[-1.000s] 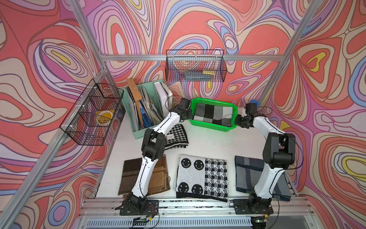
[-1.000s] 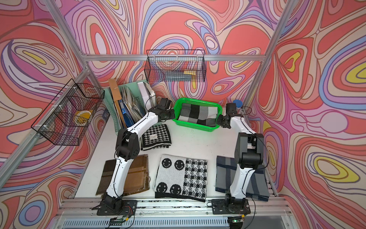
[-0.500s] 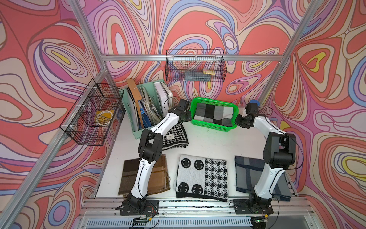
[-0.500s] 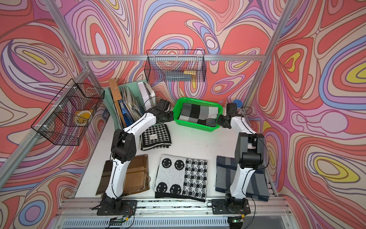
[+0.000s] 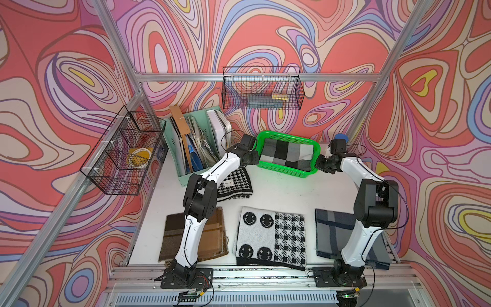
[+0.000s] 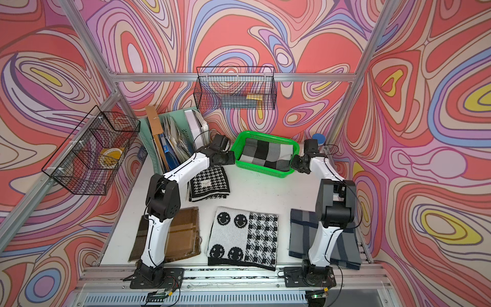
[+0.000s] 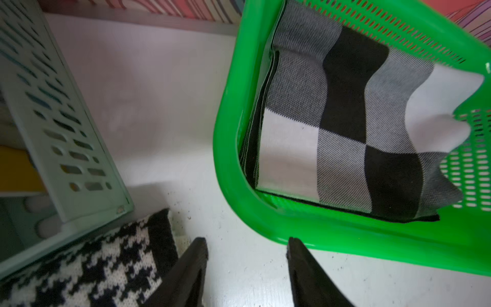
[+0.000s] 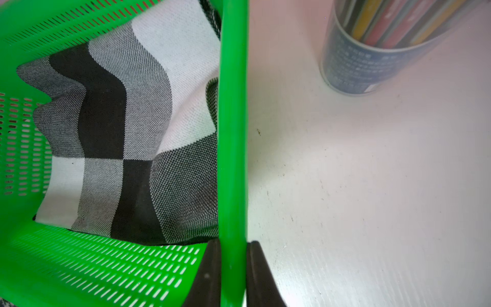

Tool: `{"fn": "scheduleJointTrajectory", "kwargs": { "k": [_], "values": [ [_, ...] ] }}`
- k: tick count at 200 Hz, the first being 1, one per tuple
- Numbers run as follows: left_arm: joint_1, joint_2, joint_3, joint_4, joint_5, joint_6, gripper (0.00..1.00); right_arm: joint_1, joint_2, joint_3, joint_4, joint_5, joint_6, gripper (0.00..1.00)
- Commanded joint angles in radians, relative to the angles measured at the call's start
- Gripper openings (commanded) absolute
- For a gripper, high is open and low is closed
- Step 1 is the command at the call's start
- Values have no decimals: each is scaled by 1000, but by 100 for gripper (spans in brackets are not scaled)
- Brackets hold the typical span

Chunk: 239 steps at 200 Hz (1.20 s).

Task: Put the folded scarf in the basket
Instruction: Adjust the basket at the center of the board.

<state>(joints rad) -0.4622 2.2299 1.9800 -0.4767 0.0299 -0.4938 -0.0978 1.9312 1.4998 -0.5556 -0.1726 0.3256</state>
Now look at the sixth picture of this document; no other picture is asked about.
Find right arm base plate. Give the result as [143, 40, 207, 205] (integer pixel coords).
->
[283, 266, 337, 289]

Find clear tube blue cap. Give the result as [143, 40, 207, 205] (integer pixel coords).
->
[311, 133, 326, 146]

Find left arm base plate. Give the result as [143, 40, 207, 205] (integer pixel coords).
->
[130, 266, 185, 290]

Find grey black checked scarf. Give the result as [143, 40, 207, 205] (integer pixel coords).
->
[239, 138, 294, 172]

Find aluminium rail frame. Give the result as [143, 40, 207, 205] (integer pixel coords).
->
[64, 264, 402, 306]

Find black wire basket back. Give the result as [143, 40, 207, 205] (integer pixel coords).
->
[193, 65, 277, 113]

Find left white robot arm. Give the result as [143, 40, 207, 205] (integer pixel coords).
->
[136, 134, 235, 283]

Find green plastic basket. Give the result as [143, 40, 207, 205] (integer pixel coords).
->
[231, 131, 300, 178]

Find black wire basket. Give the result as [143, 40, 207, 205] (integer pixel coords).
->
[42, 106, 141, 196]
[193, 65, 277, 113]

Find mint green file organizer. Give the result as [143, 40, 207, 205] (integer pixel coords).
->
[139, 107, 210, 174]

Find brown plaid scarf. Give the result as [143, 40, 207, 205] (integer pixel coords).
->
[129, 207, 202, 263]

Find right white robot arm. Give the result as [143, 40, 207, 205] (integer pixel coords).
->
[291, 139, 357, 276]

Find blue folder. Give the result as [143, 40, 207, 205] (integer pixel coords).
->
[162, 145, 180, 171]

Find black wire basket left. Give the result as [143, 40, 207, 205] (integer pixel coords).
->
[42, 106, 141, 196]

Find smiley face houndstooth scarf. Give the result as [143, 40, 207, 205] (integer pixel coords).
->
[207, 207, 279, 271]

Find grey navy plaid scarf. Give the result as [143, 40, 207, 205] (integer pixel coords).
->
[288, 209, 362, 270]

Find black white houndstooth scarf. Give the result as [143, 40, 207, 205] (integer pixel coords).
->
[187, 166, 231, 202]

